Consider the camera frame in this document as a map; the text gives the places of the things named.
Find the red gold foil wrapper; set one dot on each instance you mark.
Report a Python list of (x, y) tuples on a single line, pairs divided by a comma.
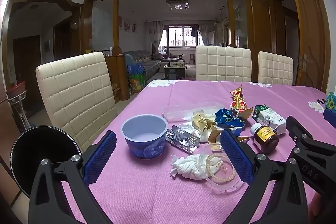
[(237, 100)]

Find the light wooden door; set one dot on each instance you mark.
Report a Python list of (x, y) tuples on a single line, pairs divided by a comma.
[(260, 24), (309, 29)]

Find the patterned curtain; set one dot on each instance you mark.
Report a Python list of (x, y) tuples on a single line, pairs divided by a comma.
[(207, 32), (155, 35)]

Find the coffee table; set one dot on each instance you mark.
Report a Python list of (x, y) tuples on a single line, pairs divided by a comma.
[(173, 70)]

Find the purple floral tablecloth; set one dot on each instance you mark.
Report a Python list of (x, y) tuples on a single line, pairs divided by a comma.
[(157, 187)]

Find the green white milk carton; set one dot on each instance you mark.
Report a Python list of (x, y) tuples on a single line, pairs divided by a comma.
[(270, 119)]

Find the white bottle cap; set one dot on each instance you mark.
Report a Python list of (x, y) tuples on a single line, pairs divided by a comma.
[(183, 128)]

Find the grey sofa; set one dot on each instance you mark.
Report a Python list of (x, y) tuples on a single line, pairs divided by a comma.
[(149, 64)]

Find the ceiling lamp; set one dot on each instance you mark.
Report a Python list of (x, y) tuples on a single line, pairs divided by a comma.
[(177, 4)]

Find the blue paper cup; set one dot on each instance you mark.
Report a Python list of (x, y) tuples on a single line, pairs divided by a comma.
[(147, 148)]

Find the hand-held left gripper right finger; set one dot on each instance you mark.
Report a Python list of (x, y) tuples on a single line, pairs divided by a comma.
[(236, 158)]

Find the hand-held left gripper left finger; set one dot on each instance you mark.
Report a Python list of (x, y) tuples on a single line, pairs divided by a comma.
[(101, 158)]

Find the wooden cabinet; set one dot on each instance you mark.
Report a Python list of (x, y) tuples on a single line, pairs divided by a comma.
[(118, 74)]

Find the barred window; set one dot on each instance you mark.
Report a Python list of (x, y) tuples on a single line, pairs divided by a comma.
[(182, 36)]

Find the dark wooden door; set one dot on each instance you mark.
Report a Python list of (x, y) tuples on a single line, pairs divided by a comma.
[(63, 40), (26, 69)]

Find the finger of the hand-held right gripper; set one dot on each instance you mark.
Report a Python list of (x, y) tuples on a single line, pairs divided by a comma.
[(296, 129)]

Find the wooden stool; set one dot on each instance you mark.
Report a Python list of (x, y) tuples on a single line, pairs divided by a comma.
[(192, 58)]

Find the black round trash bin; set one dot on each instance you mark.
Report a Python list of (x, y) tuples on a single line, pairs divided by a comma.
[(39, 150)]

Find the red basin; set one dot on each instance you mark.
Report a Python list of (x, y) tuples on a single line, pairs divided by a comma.
[(16, 87)]

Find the blue green patterned box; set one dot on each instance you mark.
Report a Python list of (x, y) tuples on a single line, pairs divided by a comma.
[(331, 102)]

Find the red wall decorations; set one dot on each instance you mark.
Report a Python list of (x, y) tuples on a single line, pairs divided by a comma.
[(128, 25)]

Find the clear plastic tray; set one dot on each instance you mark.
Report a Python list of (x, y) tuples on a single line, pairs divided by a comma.
[(183, 109)]

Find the white metal stand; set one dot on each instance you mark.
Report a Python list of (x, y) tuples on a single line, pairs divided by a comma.
[(18, 106)]

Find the clear round plastic lid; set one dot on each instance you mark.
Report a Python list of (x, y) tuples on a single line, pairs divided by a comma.
[(218, 174)]

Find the wooden pillar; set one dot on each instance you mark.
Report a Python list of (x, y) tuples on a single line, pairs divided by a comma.
[(116, 24), (230, 16)]

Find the blue foil snack wrapper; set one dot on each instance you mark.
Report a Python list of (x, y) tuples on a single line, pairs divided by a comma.
[(228, 119)]

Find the white tissue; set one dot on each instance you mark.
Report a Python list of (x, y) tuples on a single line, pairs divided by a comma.
[(189, 167)]

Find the silver blister pack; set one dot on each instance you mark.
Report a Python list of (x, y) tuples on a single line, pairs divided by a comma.
[(181, 138)]

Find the brown medicine bottle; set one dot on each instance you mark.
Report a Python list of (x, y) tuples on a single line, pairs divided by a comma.
[(266, 138)]

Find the colourful shopping bag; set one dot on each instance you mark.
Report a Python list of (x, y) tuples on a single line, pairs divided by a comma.
[(136, 81)]

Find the cream quilted dining chair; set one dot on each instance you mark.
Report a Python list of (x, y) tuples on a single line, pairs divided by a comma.
[(73, 90), (223, 64), (275, 69)]

